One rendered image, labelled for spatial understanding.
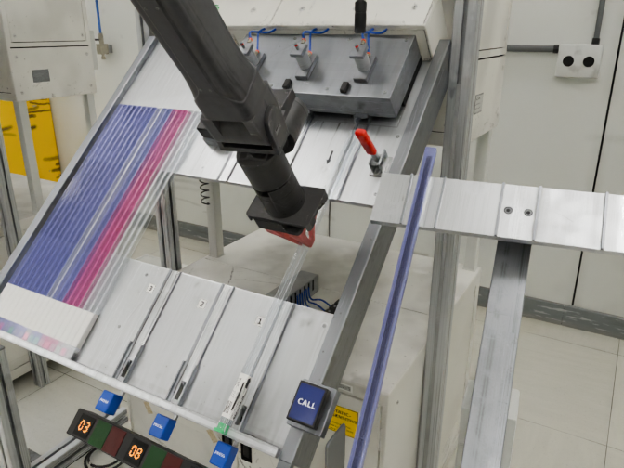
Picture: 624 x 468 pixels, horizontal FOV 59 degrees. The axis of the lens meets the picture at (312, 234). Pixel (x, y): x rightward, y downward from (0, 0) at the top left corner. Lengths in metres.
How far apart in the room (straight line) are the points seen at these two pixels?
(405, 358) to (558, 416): 1.08
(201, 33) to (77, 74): 1.69
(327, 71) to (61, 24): 1.37
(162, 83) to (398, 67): 0.55
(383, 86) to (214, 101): 0.38
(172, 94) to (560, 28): 1.64
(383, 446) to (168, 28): 0.83
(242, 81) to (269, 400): 0.42
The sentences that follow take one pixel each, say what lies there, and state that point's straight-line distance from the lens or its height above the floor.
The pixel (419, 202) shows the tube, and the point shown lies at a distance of 0.68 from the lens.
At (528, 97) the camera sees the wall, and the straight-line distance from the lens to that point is 2.47.
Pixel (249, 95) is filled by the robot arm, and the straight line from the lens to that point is 0.60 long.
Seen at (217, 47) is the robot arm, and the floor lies 1.21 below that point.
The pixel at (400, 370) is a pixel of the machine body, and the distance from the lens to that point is 1.10.
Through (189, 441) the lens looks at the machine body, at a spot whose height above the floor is 0.31.
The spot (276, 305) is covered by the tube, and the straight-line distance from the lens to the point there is 0.80.
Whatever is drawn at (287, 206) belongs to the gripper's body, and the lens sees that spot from 0.73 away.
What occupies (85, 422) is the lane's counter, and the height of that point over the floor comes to 0.66.
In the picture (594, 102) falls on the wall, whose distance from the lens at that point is 2.45.
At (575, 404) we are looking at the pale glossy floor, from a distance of 2.22.
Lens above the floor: 1.23
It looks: 20 degrees down
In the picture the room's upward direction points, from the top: straight up
